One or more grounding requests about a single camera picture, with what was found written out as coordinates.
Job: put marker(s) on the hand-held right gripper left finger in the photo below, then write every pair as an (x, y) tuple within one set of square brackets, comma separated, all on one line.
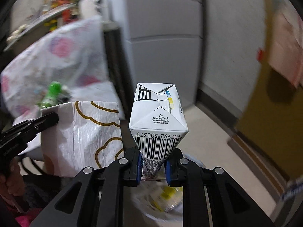
[(139, 170)]

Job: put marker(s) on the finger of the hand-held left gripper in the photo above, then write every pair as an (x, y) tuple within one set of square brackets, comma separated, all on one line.
[(42, 123)]

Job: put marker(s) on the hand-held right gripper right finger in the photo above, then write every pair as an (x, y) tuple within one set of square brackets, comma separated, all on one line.
[(168, 172)]

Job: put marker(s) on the waste bin with liner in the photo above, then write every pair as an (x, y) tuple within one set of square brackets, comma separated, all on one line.
[(161, 198)]

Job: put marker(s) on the green plastic bottle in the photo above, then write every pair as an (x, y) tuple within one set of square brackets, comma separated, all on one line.
[(53, 94)]

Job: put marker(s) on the white bag gold cloud print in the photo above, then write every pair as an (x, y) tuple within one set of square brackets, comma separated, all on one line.
[(82, 134)]

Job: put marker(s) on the white drink carton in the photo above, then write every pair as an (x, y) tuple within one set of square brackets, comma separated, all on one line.
[(156, 123)]

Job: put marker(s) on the person's left hand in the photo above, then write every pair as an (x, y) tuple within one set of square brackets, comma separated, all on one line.
[(16, 182)]

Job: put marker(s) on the grey office chair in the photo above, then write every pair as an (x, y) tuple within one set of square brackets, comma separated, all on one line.
[(30, 150)]

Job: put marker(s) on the floral printed cloth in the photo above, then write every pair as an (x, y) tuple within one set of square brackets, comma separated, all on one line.
[(59, 52)]

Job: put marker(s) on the pink top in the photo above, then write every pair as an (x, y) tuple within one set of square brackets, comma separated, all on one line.
[(19, 220)]

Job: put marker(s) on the yellow door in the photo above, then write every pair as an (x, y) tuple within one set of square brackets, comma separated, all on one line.
[(265, 123)]

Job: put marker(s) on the grey refrigerator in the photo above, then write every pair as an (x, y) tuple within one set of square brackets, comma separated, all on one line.
[(165, 52)]

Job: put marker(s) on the blue white sealant tube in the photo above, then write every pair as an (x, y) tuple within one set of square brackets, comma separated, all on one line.
[(291, 189)]

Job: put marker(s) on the white air fryer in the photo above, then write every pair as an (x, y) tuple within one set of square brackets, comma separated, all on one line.
[(90, 4)]

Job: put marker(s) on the white curved wall shelf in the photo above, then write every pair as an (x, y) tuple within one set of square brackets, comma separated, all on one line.
[(47, 16)]

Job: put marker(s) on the pink wall hanging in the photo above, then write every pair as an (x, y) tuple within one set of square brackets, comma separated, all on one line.
[(284, 40)]

